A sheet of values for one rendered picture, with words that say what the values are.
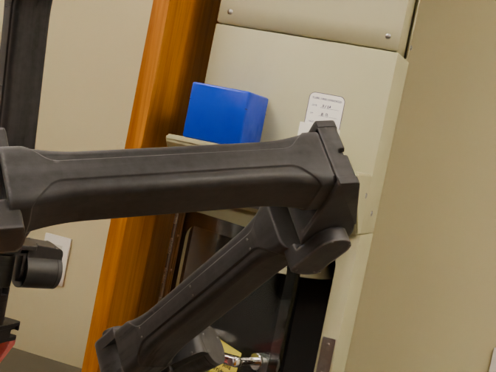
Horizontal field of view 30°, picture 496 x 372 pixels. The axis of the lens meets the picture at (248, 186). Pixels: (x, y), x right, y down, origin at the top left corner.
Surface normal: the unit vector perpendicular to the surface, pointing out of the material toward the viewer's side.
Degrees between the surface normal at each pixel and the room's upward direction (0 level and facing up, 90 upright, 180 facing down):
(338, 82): 90
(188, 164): 50
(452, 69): 90
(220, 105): 90
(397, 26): 90
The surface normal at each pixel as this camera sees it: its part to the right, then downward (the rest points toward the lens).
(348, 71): -0.32, -0.01
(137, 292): 0.93, 0.20
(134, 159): 0.31, -0.56
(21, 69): 0.55, 0.27
